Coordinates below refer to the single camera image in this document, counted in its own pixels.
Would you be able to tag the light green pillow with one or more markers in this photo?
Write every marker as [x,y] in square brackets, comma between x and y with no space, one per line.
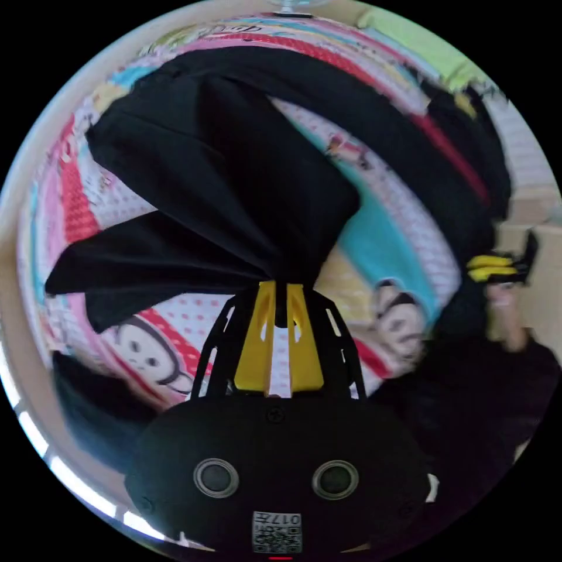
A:
[421,39]

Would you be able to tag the black pants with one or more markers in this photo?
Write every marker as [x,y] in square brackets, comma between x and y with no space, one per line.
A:
[210,175]

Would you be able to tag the person's body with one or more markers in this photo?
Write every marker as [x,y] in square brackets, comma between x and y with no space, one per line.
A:
[452,408]

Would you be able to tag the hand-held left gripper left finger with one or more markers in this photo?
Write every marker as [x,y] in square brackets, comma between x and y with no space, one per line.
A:
[254,351]

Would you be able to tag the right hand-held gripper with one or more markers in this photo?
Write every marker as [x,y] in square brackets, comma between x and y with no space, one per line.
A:
[528,259]

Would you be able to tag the person's right forearm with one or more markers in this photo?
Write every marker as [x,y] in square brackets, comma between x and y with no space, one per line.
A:
[538,373]

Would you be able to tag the person's right hand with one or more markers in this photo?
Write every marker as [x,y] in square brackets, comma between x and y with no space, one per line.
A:
[509,311]

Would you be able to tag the bed with cartoon printed sheet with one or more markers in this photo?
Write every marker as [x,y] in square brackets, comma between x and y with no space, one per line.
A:
[395,228]

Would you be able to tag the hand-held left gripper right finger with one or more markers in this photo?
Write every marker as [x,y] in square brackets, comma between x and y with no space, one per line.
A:
[307,355]

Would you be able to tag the pile of clothes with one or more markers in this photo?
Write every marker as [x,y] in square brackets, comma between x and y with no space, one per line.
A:
[478,145]

